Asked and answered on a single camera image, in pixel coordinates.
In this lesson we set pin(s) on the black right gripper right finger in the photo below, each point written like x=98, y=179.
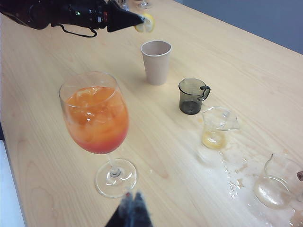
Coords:
x=142, y=210

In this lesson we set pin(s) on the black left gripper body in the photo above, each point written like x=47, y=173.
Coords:
x=59, y=11

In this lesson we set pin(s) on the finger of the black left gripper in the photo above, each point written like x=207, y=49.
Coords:
x=120, y=20

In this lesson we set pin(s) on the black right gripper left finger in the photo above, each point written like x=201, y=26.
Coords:
x=122, y=212

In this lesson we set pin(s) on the yellow lemon slice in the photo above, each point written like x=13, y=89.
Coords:
x=149, y=25

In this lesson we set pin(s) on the beige paper cup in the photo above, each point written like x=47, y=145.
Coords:
x=156, y=68

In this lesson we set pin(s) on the clear measuring cup, yellow residue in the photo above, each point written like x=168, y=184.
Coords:
x=213, y=140

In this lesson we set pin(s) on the grey transparent measuring cup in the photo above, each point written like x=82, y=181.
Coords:
x=189, y=101

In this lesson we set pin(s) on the clear glass at table edge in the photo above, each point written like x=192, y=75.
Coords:
x=144, y=3

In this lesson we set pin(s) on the wine glass with orange-red drink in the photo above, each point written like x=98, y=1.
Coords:
x=97, y=118

